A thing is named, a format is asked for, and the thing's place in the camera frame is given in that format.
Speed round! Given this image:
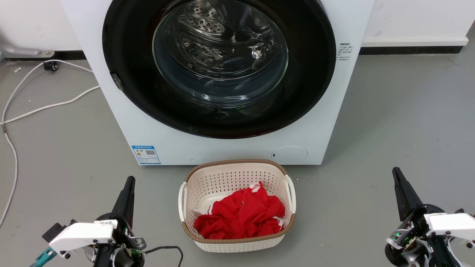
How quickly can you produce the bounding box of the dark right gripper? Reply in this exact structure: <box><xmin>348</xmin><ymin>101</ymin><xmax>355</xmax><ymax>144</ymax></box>
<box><xmin>384</xmin><ymin>167</ymin><xmax>461</xmax><ymax>267</ymax></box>

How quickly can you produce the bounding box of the round white filter cover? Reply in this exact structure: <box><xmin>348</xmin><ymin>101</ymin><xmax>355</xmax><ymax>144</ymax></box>
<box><xmin>271</xmin><ymin>146</ymin><xmax>308</xmax><ymax>164</ymax></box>

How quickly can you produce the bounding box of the steel perforated washer drum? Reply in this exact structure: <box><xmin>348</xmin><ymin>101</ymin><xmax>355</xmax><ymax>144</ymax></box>
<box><xmin>154</xmin><ymin>0</ymin><xmax>288</xmax><ymax>108</ymax></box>

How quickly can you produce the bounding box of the red garment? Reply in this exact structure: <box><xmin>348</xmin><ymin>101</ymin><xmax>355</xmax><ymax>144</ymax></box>
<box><xmin>194</xmin><ymin>181</ymin><xmax>286</xmax><ymax>240</ymax></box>

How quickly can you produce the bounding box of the cream perforated laundry basket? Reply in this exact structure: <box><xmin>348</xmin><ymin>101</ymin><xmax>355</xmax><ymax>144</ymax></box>
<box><xmin>178</xmin><ymin>159</ymin><xmax>297</xmax><ymax>253</ymax></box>

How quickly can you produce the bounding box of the black round glass washer door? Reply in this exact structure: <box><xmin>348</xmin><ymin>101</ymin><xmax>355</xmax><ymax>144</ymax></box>
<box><xmin>102</xmin><ymin>0</ymin><xmax>337</xmax><ymax>139</ymax></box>

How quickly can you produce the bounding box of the white front-load washing machine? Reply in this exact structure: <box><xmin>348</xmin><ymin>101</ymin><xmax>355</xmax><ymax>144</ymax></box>
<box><xmin>59</xmin><ymin>0</ymin><xmax>375</xmax><ymax>165</ymax></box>

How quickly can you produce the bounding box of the blue energy label sticker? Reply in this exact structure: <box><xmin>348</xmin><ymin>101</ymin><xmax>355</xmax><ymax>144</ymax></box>
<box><xmin>131</xmin><ymin>145</ymin><xmax>161</xmax><ymax>165</ymax></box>

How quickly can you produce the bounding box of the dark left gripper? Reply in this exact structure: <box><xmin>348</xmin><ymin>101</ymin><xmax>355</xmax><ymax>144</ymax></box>
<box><xmin>93</xmin><ymin>176</ymin><xmax>147</xmax><ymax>267</ymax></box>

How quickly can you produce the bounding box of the grey metal floor bracket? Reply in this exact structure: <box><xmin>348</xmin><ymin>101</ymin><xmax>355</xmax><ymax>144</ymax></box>
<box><xmin>0</xmin><ymin>35</ymin><xmax>55</xmax><ymax>58</ymax></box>

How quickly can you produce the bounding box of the small printed text sticker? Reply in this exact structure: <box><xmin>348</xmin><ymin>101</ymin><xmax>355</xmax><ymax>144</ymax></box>
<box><xmin>336</xmin><ymin>42</ymin><xmax>353</xmax><ymax>63</ymax></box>

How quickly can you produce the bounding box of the white power cable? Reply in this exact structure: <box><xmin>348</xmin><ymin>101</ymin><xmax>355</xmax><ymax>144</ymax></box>
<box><xmin>1</xmin><ymin>59</ymin><xmax>94</xmax><ymax>123</ymax></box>
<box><xmin>0</xmin><ymin>86</ymin><xmax>101</xmax><ymax>227</ymax></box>

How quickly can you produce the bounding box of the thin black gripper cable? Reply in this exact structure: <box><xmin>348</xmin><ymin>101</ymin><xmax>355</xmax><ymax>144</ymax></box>
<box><xmin>143</xmin><ymin>245</ymin><xmax>184</xmax><ymax>267</ymax></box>

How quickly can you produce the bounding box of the teal cable connector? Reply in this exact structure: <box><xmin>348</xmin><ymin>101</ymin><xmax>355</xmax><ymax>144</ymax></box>
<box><xmin>30</xmin><ymin>248</ymin><xmax>58</xmax><ymax>267</ymax></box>

